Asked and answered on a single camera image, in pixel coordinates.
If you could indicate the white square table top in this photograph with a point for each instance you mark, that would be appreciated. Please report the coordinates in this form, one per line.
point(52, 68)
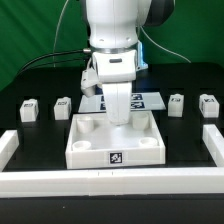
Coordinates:
point(96, 143)

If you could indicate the white sheet with tags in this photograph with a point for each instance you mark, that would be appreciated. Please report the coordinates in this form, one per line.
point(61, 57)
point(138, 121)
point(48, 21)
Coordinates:
point(139, 102)

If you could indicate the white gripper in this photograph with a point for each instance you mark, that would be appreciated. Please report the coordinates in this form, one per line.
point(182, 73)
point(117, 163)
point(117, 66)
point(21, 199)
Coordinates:
point(116, 72)

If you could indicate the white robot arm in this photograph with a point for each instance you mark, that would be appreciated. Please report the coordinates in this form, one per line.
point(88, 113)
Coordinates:
point(113, 40)

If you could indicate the white U-shaped fence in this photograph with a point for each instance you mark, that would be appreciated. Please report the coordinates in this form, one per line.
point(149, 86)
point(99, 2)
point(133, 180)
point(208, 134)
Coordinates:
point(32, 164)

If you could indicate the green backdrop cloth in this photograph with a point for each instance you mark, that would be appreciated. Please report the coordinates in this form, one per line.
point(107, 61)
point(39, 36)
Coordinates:
point(30, 28)

